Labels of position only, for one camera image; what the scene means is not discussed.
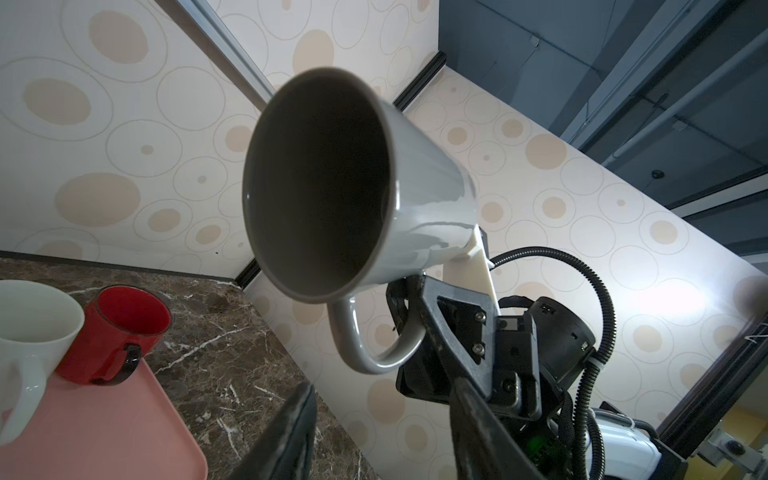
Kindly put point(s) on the grey mug front row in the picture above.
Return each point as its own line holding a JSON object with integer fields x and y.
{"x": 342, "y": 193}

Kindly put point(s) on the red mug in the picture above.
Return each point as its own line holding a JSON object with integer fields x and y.
{"x": 122, "y": 325}

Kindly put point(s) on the right black corner post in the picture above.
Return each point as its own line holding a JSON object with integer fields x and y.
{"x": 691, "y": 421}

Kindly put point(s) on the horizontal aluminium frame bar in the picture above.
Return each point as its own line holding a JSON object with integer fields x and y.
{"x": 207, "y": 30}

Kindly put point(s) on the white ribbed-bottom mug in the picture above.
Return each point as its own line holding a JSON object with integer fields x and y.
{"x": 38, "y": 325}

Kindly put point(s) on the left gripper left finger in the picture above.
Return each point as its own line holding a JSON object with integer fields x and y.
{"x": 285, "y": 448}

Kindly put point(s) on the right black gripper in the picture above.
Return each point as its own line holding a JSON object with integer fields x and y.
{"x": 521, "y": 364}

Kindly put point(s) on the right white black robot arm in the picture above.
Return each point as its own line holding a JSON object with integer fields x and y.
{"x": 578, "y": 441}

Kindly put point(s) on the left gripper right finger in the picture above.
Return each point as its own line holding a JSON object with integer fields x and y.
{"x": 483, "y": 449}

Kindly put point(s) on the pink rectangular tray mat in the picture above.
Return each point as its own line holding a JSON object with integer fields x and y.
{"x": 128, "y": 431}

